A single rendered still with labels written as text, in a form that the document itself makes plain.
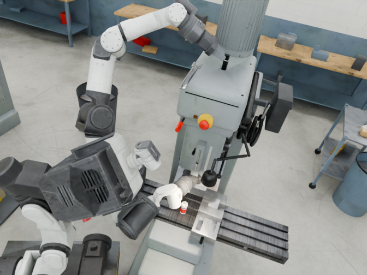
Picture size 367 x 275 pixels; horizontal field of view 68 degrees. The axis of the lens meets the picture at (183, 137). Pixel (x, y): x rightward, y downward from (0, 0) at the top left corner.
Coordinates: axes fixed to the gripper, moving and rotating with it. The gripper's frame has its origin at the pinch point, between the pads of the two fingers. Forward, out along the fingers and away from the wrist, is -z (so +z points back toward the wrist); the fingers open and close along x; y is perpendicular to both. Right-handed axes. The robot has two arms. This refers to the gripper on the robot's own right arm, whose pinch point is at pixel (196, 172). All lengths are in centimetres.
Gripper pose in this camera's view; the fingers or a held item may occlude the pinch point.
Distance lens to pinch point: 159.7
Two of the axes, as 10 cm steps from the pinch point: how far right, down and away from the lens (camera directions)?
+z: -5.7, 4.5, -6.9
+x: -8.1, -4.6, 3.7
